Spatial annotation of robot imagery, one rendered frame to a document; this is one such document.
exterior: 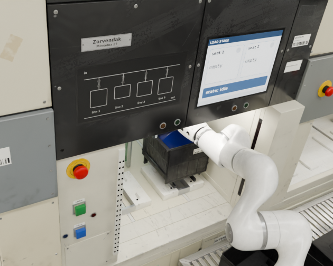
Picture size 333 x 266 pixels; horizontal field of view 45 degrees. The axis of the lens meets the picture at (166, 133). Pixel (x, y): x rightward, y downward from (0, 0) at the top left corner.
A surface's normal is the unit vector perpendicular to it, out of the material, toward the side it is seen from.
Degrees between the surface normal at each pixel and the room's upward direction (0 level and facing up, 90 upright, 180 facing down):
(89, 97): 90
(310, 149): 0
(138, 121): 90
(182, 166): 89
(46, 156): 90
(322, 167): 0
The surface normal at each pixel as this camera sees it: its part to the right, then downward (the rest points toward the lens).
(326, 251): 0.11, -0.82
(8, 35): 0.52, 0.53
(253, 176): -0.72, -0.25
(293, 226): 0.16, -0.46
